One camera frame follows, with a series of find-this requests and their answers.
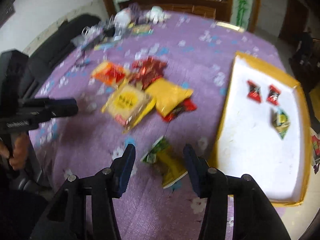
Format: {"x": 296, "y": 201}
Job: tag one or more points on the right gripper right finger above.
{"x": 254, "y": 215}

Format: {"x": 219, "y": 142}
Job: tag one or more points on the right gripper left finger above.
{"x": 65, "y": 216}

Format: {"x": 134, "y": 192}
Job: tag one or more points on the orange cracker pack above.
{"x": 110, "y": 74}

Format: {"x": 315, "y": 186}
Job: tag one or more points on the green yellow snack packet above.
{"x": 281, "y": 122}

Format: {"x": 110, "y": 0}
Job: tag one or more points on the olive yellow snack packet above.
{"x": 170, "y": 165}

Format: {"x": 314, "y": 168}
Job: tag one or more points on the yellow-label cracker pack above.
{"x": 128, "y": 106}

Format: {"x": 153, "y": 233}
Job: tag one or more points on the red black candy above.
{"x": 254, "y": 91}
{"x": 186, "y": 106}
{"x": 273, "y": 95}

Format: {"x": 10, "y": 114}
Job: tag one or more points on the dark red Golden Crown bar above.
{"x": 142, "y": 81}

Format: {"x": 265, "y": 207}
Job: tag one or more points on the dark red Chinese-text bar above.
{"x": 143, "y": 66}

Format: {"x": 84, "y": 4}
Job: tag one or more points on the plain yellow snack pack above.
{"x": 168, "y": 95}

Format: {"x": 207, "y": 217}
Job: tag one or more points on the person's left hand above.
{"x": 20, "y": 152}

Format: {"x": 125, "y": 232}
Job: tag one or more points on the black chair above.
{"x": 59, "y": 45}

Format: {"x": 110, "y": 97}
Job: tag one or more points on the gold-edged white tray box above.
{"x": 246, "y": 141}

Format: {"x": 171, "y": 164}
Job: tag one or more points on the white round container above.
{"x": 123, "y": 18}

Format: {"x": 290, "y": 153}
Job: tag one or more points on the purple floral tablecloth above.
{"x": 199, "y": 56}

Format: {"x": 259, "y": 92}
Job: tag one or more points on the green flat snack box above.
{"x": 143, "y": 29}

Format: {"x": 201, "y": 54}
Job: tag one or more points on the white gloves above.
{"x": 156, "y": 15}

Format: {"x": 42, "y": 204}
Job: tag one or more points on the cream folded fan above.
{"x": 230, "y": 26}

